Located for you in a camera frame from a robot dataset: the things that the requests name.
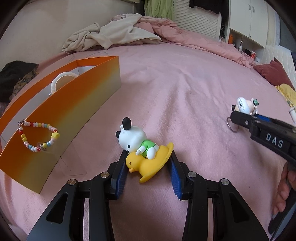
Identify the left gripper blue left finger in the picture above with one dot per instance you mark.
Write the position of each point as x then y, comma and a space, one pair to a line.
63, 217

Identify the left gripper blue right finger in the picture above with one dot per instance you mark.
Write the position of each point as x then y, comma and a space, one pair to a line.
233, 219

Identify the small white figure keychain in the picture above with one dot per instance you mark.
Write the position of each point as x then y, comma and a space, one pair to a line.
246, 106

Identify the white dog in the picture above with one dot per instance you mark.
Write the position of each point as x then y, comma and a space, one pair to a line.
144, 155

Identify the clear tape roll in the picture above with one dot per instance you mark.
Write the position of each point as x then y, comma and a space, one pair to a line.
60, 80

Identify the right hand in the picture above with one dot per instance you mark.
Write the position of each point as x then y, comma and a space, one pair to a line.
283, 189

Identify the yellow pillow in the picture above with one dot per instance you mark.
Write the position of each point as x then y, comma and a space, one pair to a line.
288, 93

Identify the dark red pillow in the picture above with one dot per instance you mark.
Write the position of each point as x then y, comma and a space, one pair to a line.
274, 73

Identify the white tufted headboard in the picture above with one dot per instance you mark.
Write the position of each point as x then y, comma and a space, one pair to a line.
283, 55

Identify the red can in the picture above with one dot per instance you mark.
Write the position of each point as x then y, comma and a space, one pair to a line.
253, 55

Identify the orange gradient paper box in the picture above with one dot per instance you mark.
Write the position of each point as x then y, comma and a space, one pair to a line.
68, 110

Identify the pink bed sheet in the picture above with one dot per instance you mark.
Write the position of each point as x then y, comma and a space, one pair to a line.
176, 94

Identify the orange bottle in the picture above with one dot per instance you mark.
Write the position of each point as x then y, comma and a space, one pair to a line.
230, 40

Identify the white ribbed radiator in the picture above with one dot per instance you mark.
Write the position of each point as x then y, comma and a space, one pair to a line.
197, 20

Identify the pink duvet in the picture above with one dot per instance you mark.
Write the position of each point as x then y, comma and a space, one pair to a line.
169, 32

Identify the black bag on floor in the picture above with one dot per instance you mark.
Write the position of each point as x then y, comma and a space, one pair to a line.
11, 74

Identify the green hanging cloth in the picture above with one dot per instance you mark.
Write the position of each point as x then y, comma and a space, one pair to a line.
159, 9

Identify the beige clothing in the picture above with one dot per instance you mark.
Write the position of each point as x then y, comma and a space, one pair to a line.
117, 32

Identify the white wall cabinet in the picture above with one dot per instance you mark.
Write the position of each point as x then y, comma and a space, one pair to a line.
248, 23

